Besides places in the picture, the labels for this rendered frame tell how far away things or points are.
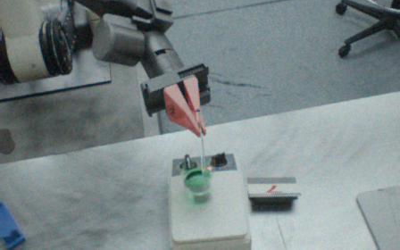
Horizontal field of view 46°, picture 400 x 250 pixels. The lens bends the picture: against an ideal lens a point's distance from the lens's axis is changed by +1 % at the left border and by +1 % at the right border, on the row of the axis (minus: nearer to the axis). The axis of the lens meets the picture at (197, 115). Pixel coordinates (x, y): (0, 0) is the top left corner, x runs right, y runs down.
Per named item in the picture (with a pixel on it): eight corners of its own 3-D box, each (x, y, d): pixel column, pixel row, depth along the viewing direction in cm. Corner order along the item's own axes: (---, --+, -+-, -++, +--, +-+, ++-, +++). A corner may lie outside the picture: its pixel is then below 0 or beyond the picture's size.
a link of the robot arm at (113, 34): (169, -6, 77) (141, 26, 82) (105, -28, 69) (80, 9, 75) (186, 54, 71) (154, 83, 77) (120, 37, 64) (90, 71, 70)
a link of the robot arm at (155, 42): (170, 31, 77) (154, 58, 80) (135, 20, 73) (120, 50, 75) (187, 56, 73) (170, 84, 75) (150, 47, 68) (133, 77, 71)
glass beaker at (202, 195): (195, 215, 75) (191, 189, 69) (178, 191, 78) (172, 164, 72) (225, 196, 77) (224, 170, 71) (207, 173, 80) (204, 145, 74)
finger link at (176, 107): (232, 105, 62) (203, 62, 68) (182, 125, 60) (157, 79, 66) (232, 137, 67) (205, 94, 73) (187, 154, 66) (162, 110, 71)
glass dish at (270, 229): (257, 221, 83) (258, 215, 81) (287, 215, 83) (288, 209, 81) (266, 250, 79) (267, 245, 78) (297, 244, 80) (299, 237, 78)
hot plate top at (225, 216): (170, 179, 80) (169, 175, 80) (238, 171, 80) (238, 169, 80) (171, 244, 73) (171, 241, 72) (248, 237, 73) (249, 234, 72)
